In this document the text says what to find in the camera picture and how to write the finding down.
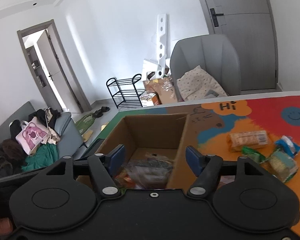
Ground orange biscuit packet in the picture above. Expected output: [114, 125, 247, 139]
[226, 131, 272, 152]

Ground blue white snack packet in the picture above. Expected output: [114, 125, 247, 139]
[275, 135, 300, 158]

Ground snacks inside box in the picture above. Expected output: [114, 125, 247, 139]
[114, 153, 174, 191]

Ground person's hand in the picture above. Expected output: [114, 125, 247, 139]
[0, 218, 13, 236]

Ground colourful printed table mat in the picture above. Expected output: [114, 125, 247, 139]
[84, 94, 300, 240]

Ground yellow slipper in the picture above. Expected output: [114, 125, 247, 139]
[82, 130, 94, 142]

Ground brown cardboard box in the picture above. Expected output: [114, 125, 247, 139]
[76, 113, 198, 190]

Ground green floor mat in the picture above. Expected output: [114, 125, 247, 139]
[75, 113, 95, 135]

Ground grey sofa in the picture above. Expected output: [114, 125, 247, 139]
[0, 101, 88, 181]

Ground black slippers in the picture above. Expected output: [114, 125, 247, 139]
[92, 106, 110, 118]

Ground green snack packet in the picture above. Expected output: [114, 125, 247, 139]
[242, 146, 266, 164]

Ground black metal shoe rack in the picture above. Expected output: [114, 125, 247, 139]
[106, 74, 145, 109]

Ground green cloth on sofa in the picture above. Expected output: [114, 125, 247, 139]
[21, 144, 59, 172]

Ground dotted cream pillow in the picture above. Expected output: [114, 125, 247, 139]
[177, 66, 228, 101]

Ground brown paper bag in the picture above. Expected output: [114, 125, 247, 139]
[143, 76, 178, 105]

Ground pale green cake packet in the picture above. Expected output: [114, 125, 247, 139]
[266, 150, 299, 183]

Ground open interior door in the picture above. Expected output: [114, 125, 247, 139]
[37, 29, 81, 113]

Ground pink bear tote bag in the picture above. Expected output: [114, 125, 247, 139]
[15, 116, 49, 155]

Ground white perforated board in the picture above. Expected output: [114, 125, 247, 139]
[141, 14, 169, 81]

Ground dark clothes pile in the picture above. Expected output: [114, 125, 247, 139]
[0, 139, 27, 178]

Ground grey armchair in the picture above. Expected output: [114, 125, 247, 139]
[170, 34, 241, 101]

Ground grey room door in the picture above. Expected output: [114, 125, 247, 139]
[200, 0, 277, 90]

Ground black door handle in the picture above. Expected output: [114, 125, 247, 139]
[210, 8, 224, 27]

